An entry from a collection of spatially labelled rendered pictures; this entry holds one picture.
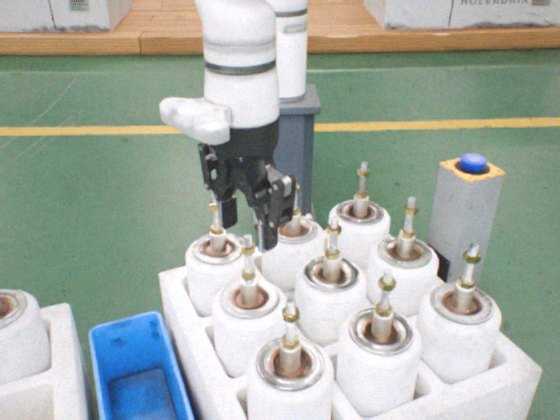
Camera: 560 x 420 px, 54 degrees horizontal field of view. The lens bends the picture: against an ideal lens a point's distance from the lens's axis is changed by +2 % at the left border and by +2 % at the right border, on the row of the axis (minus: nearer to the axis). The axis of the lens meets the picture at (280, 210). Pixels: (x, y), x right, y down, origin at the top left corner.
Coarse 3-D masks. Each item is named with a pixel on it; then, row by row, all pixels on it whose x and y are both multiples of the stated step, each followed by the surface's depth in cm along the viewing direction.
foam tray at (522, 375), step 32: (256, 256) 89; (192, 320) 76; (416, 320) 76; (192, 352) 71; (512, 352) 71; (192, 384) 77; (224, 384) 67; (416, 384) 69; (448, 384) 67; (480, 384) 67; (512, 384) 68; (224, 416) 63; (352, 416) 63; (384, 416) 63; (416, 416) 63; (448, 416) 65; (480, 416) 68; (512, 416) 72
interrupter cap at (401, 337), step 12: (360, 312) 67; (372, 312) 67; (396, 312) 66; (360, 324) 65; (396, 324) 65; (408, 324) 65; (360, 336) 63; (372, 336) 64; (396, 336) 64; (408, 336) 63; (360, 348) 62; (372, 348) 62; (384, 348) 62; (396, 348) 62
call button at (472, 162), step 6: (462, 156) 86; (468, 156) 86; (474, 156) 86; (480, 156) 86; (462, 162) 85; (468, 162) 84; (474, 162) 84; (480, 162) 84; (486, 162) 85; (468, 168) 85; (474, 168) 84; (480, 168) 84
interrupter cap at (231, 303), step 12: (228, 288) 71; (240, 288) 71; (264, 288) 70; (276, 288) 70; (228, 300) 68; (240, 300) 69; (264, 300) 69; (276, 300) 68; (228, 312) 67; (240, 312) 67; (252, 312) 67; (264, 312) 66
